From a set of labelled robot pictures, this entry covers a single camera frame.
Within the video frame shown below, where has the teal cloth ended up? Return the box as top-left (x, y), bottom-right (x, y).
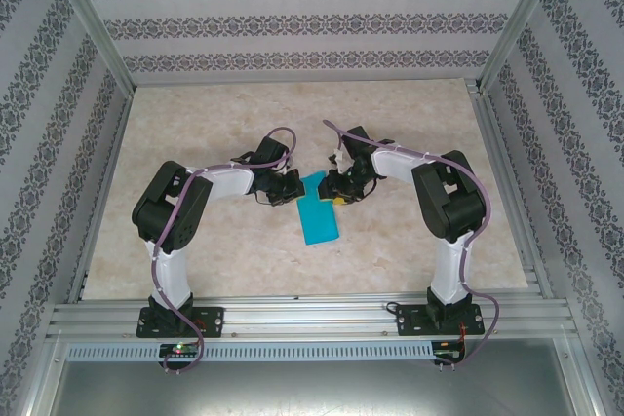
top-left (295, 170), bottom-right (341, 246)

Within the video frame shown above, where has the grey metal sheet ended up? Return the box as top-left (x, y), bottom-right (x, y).
top-left (46, 361), bottom-right (594, 416)

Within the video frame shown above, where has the small dark circuit board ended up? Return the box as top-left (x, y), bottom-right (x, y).
top-left (433, 340), bottom-right (464, 363)

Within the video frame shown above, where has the circuit board with green light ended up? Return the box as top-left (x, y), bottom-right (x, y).
top-left (159, 343), bottom-right (200, 359)

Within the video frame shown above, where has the thin black right gripper cable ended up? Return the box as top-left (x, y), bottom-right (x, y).
top-left (350, 180), bottom-right (380, 204)

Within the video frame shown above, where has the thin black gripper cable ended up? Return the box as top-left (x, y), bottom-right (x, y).
top-left (350, 180), bottom-right (380, 204)
top-left (253, 191), bottom-right (287, 208)

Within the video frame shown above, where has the thin black left gripper cable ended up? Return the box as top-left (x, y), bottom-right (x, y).
top-left (253, 191), bottom-right (287, 208)

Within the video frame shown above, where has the long aluminium rail beam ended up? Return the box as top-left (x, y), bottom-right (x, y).
top-left (46, 291), bottom-right (581, 339)

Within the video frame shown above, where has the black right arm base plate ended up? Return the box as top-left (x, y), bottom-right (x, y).
top-left (395, 303), bottom-right (487, 338)

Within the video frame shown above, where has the slotted grey cable duct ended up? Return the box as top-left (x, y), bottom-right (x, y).
top-left (65, 340), bottom-right (435, 363)

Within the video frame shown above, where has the aluminium side rail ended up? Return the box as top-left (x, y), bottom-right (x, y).
top-left (65, 87), bottom-right (137, 303)
top-left (465, 78), bottom-right (556, 300)

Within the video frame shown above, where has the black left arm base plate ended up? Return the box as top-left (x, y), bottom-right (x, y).
top-left (136, 306), bottom-right (226, 340)

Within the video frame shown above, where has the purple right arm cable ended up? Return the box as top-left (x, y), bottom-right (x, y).
top-left (322, 118), bottom-right (502, 369)

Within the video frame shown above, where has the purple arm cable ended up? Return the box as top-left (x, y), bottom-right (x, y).
top-left (322, 118), bottom-right (502, 369)
top-left (150, 127), bottom-right (299, 378)

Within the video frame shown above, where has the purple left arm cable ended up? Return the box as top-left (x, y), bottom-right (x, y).
top-left (150, 127), bottom-right (299, 378)

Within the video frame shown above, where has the aluminium frame post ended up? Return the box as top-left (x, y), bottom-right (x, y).
top-left (37, 0), bottom-right (137, 94)
top-left (478, 0), bottom-right (570, 94)

